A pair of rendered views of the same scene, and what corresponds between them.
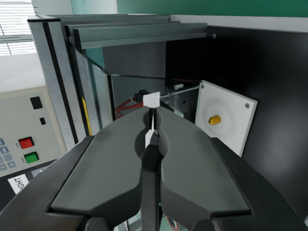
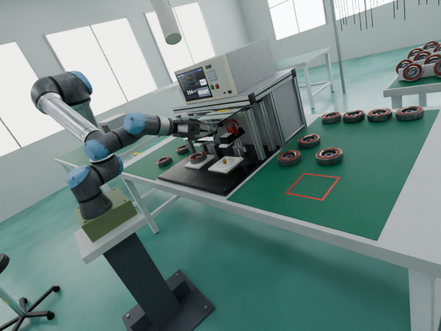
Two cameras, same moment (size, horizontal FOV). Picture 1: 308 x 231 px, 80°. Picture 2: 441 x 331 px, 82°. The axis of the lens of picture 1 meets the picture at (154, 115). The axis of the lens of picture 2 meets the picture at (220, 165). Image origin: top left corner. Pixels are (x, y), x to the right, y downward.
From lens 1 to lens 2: 100 cm
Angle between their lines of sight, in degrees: 18
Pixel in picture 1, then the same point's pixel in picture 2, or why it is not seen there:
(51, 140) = (218, 94)
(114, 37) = (249, 121)
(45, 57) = (240, 98)
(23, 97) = (230, 88)
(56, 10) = not seen: outside the picture
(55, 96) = (230, 100)
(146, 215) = not seen: hidden behind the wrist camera
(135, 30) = (252, 129)
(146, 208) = not seen: hidden behind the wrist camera
